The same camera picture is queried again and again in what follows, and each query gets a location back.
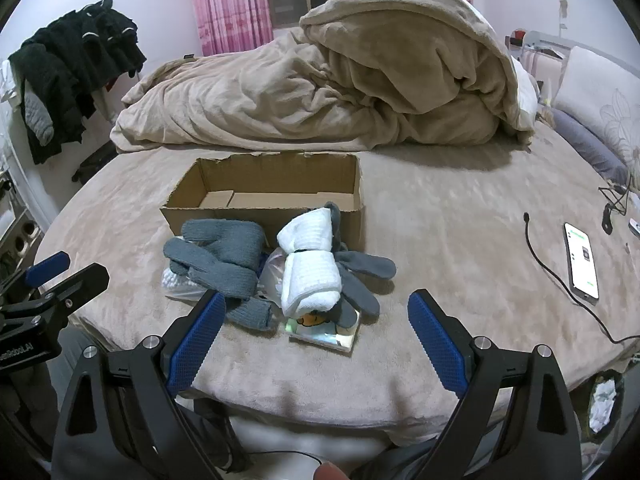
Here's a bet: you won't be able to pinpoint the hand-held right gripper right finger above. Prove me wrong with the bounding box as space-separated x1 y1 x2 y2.
407 288 583 480

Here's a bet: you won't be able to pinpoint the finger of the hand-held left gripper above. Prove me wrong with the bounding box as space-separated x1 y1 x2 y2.
0 251 71 306
37 262 110 330

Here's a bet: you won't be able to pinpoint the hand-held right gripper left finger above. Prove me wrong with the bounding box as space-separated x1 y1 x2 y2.
50 290 236 480

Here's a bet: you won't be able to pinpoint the person's right hand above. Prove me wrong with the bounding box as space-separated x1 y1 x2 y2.
312 462 347 480

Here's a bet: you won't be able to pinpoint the metal shelf rack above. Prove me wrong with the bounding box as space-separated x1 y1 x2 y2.
0 157 42 266

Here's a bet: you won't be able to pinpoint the clear plastic bag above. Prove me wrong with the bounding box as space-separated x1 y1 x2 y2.
257 249 292 313
161 266 211 302

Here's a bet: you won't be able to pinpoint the shiny holographic flat box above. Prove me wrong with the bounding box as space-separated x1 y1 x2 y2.
285 306 362 356

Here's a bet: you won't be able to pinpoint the rolled white socks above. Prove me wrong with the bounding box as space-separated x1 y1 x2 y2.
276 209 344 319

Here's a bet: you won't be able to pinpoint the grey hanging sock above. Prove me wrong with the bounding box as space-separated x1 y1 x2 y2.
22 86 55 147

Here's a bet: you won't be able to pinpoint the smartphone with lit screen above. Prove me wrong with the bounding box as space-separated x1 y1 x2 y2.
563 221 600 302

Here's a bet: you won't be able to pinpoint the brown cardboard box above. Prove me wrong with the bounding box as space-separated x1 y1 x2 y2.
160 151 367 255

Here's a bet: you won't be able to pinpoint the trash bin with tissues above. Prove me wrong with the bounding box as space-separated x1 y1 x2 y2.
575 369 627 445

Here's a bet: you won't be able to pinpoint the pile of black clothes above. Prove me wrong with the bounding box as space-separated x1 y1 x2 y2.
10 0 148 165

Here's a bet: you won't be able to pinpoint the grey pillow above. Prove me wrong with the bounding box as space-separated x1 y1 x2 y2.
544 109 629 184

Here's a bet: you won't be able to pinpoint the beige fleece duvet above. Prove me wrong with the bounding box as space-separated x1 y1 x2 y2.
110 0 537 154

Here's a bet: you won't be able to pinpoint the white floral pillow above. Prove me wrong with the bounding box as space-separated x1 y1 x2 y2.
552 46 640 177

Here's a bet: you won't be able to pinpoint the grey metal bed headboard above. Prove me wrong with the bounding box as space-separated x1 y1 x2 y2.
507 29 578 106

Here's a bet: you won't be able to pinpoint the black charging cable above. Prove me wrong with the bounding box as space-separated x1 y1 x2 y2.
523 212 640 347

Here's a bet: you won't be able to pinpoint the black earphone cable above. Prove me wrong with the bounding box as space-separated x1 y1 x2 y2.
599 184 637 234

